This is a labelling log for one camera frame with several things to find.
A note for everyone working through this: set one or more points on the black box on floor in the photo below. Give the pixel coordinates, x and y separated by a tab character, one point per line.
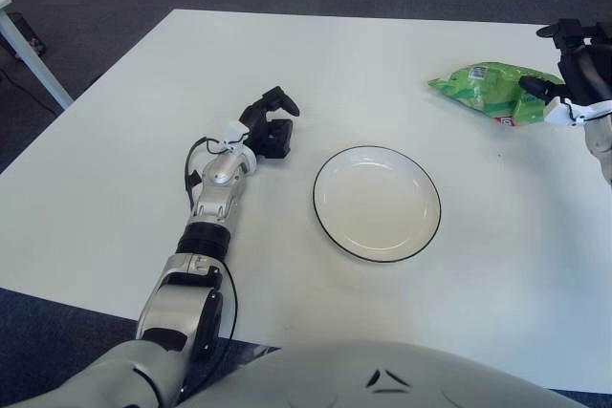
28	30

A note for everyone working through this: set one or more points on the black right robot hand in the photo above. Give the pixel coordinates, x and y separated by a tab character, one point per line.
583	73

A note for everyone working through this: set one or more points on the white plate with black rim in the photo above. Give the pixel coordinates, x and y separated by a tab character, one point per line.
378	202

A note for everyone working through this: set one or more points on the grey robot torso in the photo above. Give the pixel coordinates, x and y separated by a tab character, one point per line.
334	379

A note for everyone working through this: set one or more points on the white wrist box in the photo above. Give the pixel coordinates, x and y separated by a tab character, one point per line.
557	112
234	133

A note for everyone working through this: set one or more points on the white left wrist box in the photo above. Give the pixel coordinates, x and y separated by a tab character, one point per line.
234	133

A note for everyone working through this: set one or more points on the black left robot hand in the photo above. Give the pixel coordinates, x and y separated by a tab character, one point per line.
268	138

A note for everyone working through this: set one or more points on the white desk leg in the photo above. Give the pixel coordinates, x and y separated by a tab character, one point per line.
33	64

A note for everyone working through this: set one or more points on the green snack bag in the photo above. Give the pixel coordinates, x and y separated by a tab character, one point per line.
478	88

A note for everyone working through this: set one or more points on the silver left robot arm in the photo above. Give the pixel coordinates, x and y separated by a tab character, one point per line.
222	174

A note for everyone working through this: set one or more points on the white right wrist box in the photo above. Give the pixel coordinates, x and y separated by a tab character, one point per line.
557	112

